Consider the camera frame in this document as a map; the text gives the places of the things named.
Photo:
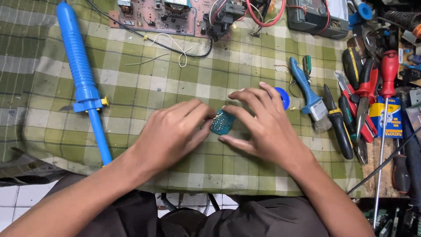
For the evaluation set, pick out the person's left hand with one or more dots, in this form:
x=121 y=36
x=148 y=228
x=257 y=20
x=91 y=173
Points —
x=167 y=138

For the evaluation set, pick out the person's right hand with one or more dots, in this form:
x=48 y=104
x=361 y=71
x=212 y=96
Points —
x=273 y=131

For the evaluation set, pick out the small teal circuit board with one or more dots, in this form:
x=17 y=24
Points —
x=223 y=124

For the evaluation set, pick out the blue solder spool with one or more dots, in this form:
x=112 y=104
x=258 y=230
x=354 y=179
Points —
x=284 y=97

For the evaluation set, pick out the green plaid cloth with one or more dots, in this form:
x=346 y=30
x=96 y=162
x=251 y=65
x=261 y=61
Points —
x=164 y=82

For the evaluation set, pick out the small green screwdriver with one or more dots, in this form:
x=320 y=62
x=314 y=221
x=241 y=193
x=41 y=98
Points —
x=307 y=65

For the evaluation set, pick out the red utility knife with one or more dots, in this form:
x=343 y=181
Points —
x=347 y=90

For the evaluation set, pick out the person's dark trousers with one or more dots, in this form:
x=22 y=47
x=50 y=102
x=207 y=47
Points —
x=230 y=217

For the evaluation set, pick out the black yellow screwdriver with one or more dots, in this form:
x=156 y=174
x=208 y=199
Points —
x=352 y=65

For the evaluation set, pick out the blue desoldering pump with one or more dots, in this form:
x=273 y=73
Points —
x=79 y=62

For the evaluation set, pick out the dark green multimeter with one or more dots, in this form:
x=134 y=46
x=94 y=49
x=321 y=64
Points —
x=312 y=19

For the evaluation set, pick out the blue yellow battery box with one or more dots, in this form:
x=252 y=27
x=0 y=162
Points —
x=393 y=118

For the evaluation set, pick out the large brown circuit board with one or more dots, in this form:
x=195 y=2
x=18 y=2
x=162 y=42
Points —
x=154 y=16

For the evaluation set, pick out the black flyback transformer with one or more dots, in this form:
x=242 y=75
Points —
x=223 y=18

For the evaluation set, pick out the grey metal plate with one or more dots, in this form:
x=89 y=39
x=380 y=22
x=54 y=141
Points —
x=415 y=108

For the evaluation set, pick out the box of electronic scrap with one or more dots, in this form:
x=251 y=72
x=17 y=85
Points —
x=394 y=220

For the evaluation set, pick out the heap of assorted tools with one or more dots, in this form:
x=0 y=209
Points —
x=394 y=23

